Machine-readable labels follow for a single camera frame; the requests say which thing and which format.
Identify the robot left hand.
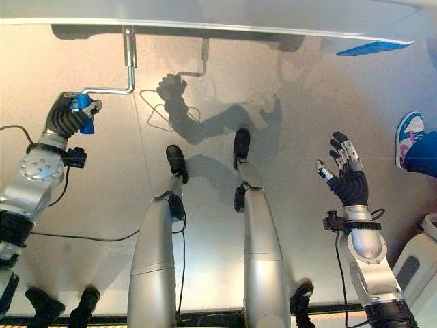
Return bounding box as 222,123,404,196
33,91,103,150

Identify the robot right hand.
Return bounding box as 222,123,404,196
315,131,373,222

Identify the metal crank with blue grip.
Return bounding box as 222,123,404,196
70,28,138,135

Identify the blue bed part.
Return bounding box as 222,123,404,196
335,40,416,57

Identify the white hospital bed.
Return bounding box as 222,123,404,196
0,0,416,52

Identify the person's shoe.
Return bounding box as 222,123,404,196
395,111,427,169

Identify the person's leg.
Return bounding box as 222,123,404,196
404,131,437,178

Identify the white machine base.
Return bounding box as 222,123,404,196
391,213,437,308

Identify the robot right leg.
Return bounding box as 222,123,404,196
233,128,292,328

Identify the robot leg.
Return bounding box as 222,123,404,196
127,144,190,328
233,128,292,328

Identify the robot left leg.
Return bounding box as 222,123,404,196
127,144,190,328

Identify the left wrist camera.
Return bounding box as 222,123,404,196
62,146,88,169

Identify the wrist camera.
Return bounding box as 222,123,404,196
322,210,346,232
62,146,88,169

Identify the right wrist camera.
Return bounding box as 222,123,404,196
322,210,346,232

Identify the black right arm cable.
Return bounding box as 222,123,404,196
335,229,350,328

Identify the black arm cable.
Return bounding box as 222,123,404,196
335,229,350,328
0,124,141,243

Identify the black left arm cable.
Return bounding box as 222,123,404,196
0,124,141,243

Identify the black strap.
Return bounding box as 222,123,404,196
289,279,317,328
69,286,101,328
25,286,66,328

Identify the black leg cable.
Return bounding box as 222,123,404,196
171,204,188,328

